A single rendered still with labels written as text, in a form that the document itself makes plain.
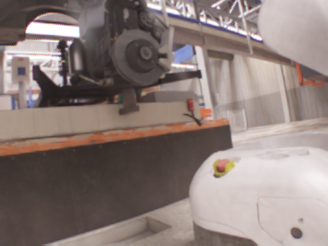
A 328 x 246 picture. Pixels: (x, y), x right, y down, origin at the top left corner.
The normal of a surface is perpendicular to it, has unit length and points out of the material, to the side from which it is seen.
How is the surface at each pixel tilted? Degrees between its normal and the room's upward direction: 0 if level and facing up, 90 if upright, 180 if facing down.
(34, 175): 90
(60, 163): 90
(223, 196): 90
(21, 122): 90
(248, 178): 66
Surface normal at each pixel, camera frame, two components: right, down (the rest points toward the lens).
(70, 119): 0.59, -0.14
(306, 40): -0.75, 0.08
